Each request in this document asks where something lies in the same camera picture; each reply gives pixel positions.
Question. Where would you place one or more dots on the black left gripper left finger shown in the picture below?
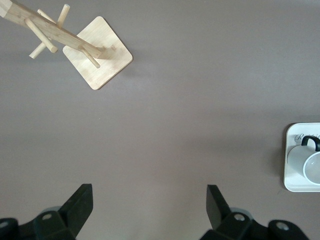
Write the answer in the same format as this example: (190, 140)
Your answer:
(75, 212)

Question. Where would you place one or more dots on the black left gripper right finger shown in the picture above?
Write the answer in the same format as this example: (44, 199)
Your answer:
(220, 215)

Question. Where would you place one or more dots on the white tray with rabbit print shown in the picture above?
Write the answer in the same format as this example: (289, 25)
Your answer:
(290, 185)

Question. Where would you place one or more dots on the wooden mug tree rack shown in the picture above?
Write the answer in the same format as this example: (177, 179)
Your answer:
(100, 62)

